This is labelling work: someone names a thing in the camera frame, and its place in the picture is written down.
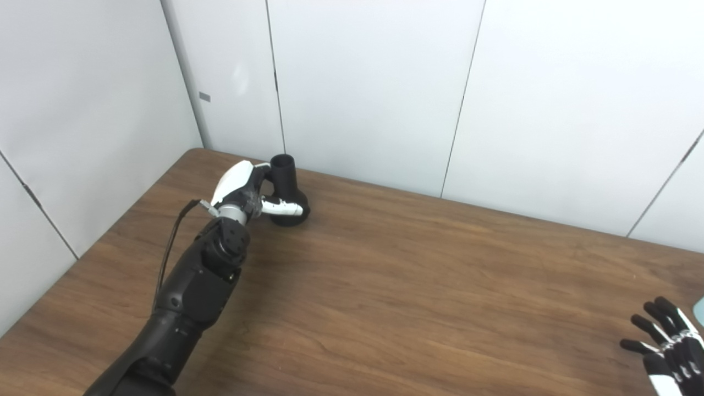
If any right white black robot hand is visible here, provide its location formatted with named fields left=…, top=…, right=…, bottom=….
left=620, top=296, right=704, bottom=396

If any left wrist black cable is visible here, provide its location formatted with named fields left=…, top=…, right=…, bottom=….
left=156, top=199, right=218, bottom=300

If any black funnel-shaped nozzle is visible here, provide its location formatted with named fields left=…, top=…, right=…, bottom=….
left=263, top=154, right=311, bottom=227

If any grey wall corner post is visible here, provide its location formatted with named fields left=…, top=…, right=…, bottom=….
left=161, top=0, right=212, bottom=150

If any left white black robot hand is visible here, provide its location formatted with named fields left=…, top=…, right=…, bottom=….
left=210, top=160, right=305, bottom=226

